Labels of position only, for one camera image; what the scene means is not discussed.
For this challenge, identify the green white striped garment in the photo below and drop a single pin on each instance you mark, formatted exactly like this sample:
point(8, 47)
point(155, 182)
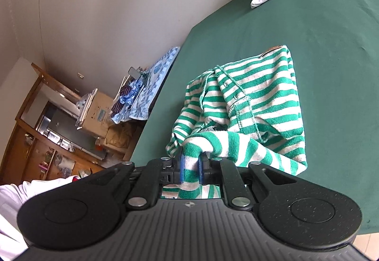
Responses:
point(260, 95)

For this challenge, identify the green table cloth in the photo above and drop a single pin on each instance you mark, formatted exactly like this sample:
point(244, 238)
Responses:
point(334, 71)

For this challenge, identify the brown bag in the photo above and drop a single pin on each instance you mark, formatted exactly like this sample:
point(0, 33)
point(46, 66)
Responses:
point(123, 139)

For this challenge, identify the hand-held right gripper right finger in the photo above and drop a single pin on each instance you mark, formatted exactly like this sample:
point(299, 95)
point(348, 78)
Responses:
point(202, 172)

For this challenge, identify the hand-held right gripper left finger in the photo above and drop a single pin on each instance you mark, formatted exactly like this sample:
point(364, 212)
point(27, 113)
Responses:
point(181, 172)

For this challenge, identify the dark striped cloth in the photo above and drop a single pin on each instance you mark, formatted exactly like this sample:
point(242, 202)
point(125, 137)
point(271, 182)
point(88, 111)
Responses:
point(120, 102)

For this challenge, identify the cardboard box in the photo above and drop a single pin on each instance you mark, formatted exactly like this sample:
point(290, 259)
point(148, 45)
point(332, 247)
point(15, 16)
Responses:
point(99, 114)

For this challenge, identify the person's white clothing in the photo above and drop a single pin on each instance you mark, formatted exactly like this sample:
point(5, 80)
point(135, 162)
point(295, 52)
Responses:
point(17, 198)

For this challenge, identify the silver appliance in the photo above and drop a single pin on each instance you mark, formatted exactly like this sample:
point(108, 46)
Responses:
point(68, 133)

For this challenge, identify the blue patterned towel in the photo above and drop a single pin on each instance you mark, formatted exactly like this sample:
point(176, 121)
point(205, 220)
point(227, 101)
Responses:
point(157, 71)

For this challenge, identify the clear metal frame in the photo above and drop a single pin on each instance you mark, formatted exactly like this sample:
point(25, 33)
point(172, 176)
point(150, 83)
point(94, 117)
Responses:
point(86, 108)

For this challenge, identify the wooden cabinet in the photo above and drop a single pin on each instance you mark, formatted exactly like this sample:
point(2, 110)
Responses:
point(26, 145)

